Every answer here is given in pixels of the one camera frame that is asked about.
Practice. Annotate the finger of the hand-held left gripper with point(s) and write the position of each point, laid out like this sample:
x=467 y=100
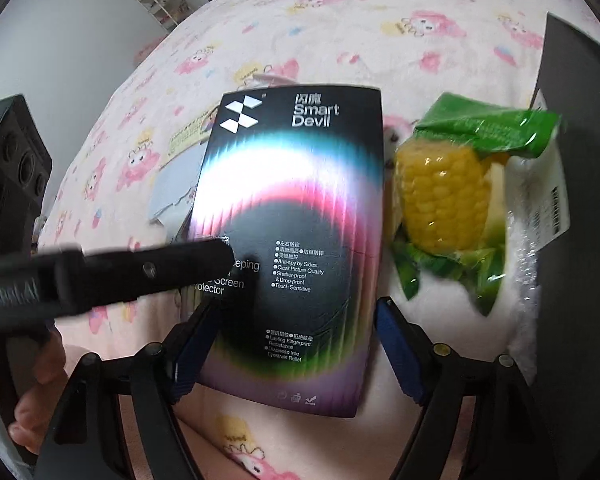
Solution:
x=145 y=270

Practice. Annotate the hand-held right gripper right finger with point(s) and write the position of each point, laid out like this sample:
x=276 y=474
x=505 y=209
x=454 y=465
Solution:
x=397 y=350

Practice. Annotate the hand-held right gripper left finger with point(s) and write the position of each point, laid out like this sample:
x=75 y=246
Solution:
x=195 y=355

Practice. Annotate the black screen protector box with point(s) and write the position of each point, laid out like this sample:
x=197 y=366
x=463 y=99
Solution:
x=305 y=185

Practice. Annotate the grey shoe box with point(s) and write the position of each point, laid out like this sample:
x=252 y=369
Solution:
x=580 y=160

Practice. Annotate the person's left hand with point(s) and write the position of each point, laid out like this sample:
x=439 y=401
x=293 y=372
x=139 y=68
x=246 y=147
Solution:
x=35 y=410

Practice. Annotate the yellow label sachet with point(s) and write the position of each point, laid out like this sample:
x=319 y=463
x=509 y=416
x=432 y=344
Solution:
x=177 y=185

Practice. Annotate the green corn packet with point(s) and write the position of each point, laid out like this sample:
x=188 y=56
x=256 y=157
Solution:
x=440 y=190

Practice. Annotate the white shelf rack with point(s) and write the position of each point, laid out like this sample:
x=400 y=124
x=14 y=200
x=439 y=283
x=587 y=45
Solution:
x=162 y=5

